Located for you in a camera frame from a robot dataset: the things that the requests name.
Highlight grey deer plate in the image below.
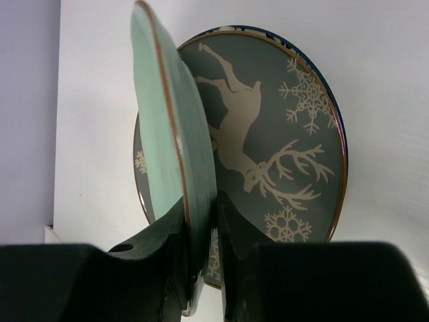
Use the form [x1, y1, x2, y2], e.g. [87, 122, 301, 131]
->
[132, 30, 346, 290]

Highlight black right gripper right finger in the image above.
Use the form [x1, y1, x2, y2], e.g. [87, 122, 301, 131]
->
[216, 191, 271, 321]

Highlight light green flower plate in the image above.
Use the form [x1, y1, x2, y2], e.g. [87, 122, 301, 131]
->
[130, 1, 217, 316]

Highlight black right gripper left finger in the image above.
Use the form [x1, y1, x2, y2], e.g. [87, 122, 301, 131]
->
[107, 198, 188, 321]

